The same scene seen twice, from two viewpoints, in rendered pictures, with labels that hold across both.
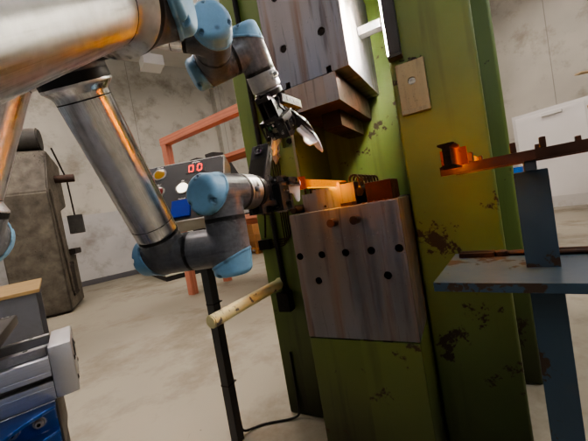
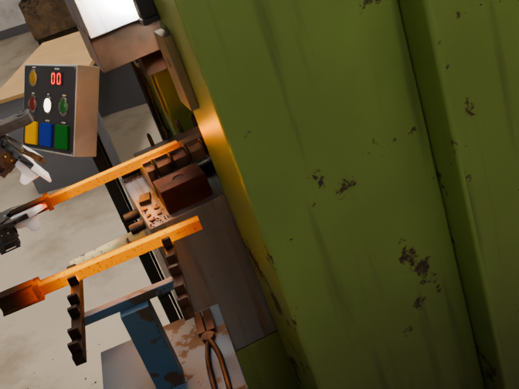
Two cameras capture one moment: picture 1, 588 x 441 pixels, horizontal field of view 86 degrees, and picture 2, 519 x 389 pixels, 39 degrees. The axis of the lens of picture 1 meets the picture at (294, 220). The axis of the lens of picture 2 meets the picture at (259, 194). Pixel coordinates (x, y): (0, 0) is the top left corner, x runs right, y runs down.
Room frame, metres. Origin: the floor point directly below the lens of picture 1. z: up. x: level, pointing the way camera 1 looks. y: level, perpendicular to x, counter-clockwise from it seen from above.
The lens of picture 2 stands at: (0.09, -1.68, 1.71)
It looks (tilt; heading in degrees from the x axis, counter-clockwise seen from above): 27 degrees down; 48
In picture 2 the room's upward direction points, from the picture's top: 20 degrees counter-clockwise
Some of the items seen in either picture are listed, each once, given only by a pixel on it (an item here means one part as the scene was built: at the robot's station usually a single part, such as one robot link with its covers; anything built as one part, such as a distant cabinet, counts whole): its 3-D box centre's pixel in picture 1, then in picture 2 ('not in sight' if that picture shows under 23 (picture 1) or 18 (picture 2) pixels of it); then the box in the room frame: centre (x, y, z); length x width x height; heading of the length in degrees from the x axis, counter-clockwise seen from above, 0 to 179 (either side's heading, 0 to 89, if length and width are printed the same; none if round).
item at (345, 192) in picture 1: (346, 194); (213, 140); (1.29, -0.23, 0.96); 0.42 x 0.20 x 0.09; 151
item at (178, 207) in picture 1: (181, 209); (47, 134); (1.18, 0.41, 1.01); 0.07 x 0.05 x 0.07; 86
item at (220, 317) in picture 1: (250, 299); (133, 238); (1.19, 0.21, 0.62); 0.44 x 0.05 x 0.05; 151
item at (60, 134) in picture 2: not in sight; (62, 137); (1.17, 0.31, 1.01); 0.07 x 0.05 x 0.07; 86
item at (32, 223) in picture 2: (296, 190); (32, 220); (0.81, -0.02, 0.98); 0.09 x 0.03 x 0.06; 148
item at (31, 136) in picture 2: not in sight; (32, 132); (1.19, 0.51, 1.01); 0.07 x 0.05 x 0.07; 86
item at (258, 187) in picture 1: (247, 192); not in sight; (0.66, 0.09, 0.99); 0.08 x 0.05 x 0.08; 61
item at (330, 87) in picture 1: (332, 107); (166, 15); (1.29, -0.23, 1.32); 0.42 x 0.20 x 0.10; 151
